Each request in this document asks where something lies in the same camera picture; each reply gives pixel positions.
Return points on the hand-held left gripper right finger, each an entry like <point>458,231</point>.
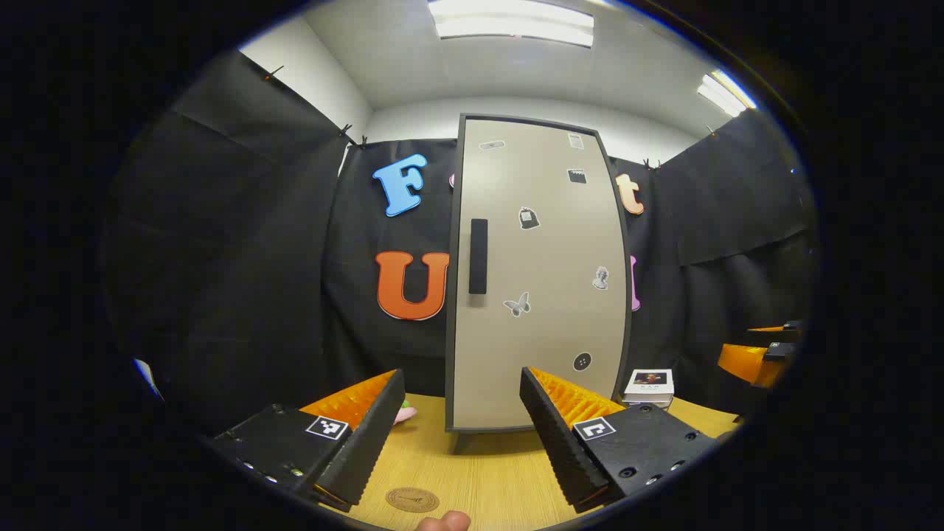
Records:
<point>557,435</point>

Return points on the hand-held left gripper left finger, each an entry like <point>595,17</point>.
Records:
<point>369,435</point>

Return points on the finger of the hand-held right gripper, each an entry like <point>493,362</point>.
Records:
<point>774,338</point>
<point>745,363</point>

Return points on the round brown coaster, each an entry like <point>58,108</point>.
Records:
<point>412,500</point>

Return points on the beige cabinet door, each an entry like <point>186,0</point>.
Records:
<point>546,332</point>

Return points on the pink plush toy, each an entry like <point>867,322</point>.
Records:
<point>405,415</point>

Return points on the grey book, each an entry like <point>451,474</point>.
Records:
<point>649,405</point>

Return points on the white book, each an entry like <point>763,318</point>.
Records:
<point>649,385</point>

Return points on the black backdrop cloth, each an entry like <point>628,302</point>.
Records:
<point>243,258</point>

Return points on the colourful printed board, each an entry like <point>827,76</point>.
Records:
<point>147,376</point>

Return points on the ceiling light panel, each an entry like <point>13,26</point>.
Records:
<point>512,26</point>
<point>726,92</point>

